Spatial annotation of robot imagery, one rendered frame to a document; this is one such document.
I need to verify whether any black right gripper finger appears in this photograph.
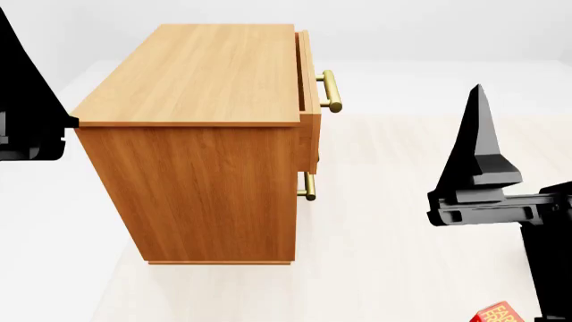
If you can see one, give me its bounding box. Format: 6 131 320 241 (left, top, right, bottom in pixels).
436 83 524 204

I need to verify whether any brass bar drawer handle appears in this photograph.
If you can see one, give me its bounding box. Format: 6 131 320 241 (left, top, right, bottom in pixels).
296 171 317 202
315 69 344 114

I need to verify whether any wooden cabinet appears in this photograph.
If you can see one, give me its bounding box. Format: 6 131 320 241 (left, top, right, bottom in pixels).
70 22 301 266

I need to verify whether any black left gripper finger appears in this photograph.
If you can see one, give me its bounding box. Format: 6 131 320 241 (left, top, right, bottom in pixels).
0 5 80 129

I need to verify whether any wooden drawer with brass handle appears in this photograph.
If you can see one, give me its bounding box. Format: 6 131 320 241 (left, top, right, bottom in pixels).
294 30 324 175

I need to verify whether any red printed box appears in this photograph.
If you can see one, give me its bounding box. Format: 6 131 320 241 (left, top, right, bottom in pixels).
468 301 526 322

